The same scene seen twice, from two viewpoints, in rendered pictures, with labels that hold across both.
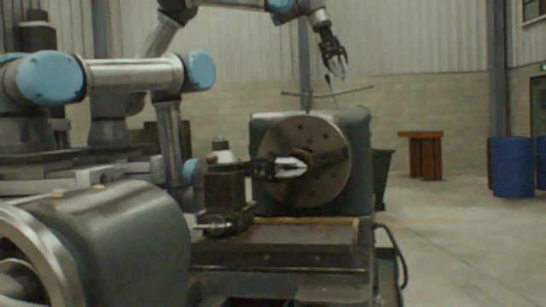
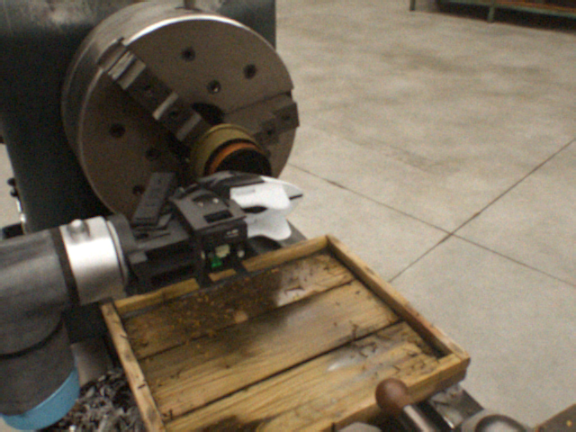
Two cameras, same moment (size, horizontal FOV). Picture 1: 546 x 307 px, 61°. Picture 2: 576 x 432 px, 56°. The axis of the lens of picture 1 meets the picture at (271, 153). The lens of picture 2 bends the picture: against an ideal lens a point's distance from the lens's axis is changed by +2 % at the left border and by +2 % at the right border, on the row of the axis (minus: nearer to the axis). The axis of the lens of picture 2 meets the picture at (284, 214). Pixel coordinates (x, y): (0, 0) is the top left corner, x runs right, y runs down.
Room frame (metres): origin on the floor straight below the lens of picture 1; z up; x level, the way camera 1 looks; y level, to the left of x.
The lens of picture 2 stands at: (0.95, 0.27, 1.38)
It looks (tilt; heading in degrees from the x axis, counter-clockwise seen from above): 32 degrees down; 318
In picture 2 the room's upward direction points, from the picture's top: straight up
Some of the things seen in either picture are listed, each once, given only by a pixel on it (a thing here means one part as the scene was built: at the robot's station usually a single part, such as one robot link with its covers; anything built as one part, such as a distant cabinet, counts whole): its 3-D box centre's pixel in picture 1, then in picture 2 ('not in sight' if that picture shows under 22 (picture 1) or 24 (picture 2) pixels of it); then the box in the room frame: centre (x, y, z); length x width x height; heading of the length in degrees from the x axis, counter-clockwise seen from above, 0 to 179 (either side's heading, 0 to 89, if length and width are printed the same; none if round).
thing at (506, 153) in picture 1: (513, 166); not in sight; (7.09, -3.69, 0.44); 0.59 x 0.59 x 0.88
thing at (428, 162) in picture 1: (419, 153); not in sight; (10.06, -3.21, 0.50); 1.61 x 0.44 x 1.00; 3
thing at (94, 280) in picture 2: not in sight; (94, 256); (1.37, 0.13, 1.08); 0.08 x 0.05 x 0.08; 167
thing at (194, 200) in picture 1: (202, 203); (13, 366); (1.40, 0.22, 0.98); 0.11 x 0.08 x 0.11; 49
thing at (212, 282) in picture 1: (254, 275); not in sight; (0.93, 0.05, 0.90); 0.47 x 0.30 x 0.06; 77
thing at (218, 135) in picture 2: (298, 163); (229, 164); (1.44, -0.08, 1.08); 0.09 x 0.09 x 0.09; 77
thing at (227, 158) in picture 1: (221, 157); not in sight; (1.00, 0.11, 1.13); 0.08 x 0.08 x 0.03
